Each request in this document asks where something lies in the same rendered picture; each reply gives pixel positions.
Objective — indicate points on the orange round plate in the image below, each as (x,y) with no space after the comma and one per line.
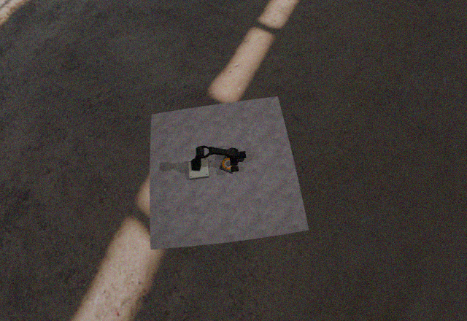
(224,164)

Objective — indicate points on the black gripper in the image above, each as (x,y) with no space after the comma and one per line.
(234,165)

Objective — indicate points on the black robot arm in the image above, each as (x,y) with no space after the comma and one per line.
(231,153)

